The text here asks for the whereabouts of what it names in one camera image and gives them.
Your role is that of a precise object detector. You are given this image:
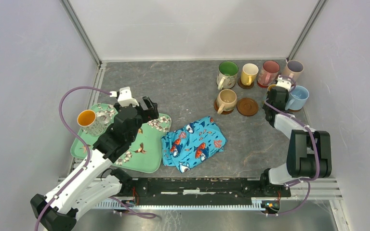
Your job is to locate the light blue mug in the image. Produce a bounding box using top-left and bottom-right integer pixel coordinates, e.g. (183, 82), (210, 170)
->
(285, 86), (310, 110)

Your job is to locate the pink mug maroon inside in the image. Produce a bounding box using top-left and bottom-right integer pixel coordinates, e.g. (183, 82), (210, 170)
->
(257, 60), (280, 85)

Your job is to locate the floral cup orange inside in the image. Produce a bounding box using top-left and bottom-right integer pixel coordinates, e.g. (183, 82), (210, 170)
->
(77, 110), (111, 137)

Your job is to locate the yellow mug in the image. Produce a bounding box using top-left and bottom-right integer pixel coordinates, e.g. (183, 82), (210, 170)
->
(240, 63), (259, 88)

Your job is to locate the dark brown round coaster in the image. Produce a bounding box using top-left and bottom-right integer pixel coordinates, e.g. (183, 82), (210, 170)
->
(238, 78), (254, 89)

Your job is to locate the beige mug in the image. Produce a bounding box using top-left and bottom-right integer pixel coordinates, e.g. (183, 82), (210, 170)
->
(216, 89), (237, 114)

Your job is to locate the green inside floral mug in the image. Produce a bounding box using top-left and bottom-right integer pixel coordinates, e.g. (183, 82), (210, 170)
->
(216, 61), (238, 90)

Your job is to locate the small cup orange inside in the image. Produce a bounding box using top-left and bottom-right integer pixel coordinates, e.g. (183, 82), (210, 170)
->
(267, 84), (276, 92)

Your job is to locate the red round coaster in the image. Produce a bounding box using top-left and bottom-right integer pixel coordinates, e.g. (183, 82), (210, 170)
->
(257, 82), (271, 88)

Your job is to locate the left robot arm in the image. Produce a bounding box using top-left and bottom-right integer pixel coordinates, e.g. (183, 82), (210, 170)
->
(30, 96), (159, 231)

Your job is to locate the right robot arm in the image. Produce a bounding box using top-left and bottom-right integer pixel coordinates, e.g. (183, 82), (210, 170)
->
(259, 86), (332, 196)

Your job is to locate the green floral tray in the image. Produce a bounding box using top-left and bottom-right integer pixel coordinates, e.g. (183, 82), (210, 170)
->
(70, 103), (172, 173)

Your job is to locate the blue shark print cloth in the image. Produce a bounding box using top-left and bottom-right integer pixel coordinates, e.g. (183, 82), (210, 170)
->
(161, 116), (227, 173)

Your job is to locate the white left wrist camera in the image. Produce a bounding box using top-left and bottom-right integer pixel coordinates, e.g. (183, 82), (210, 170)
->
(109, 87), (140, 107)

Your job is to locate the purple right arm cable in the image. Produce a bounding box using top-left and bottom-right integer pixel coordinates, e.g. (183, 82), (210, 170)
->
(264, 75), (321, 216)

